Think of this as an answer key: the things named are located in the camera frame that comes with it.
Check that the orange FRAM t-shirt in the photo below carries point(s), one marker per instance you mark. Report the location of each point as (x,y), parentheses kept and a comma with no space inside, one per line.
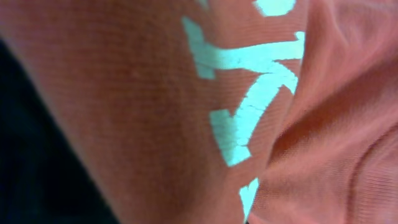
(222,111)

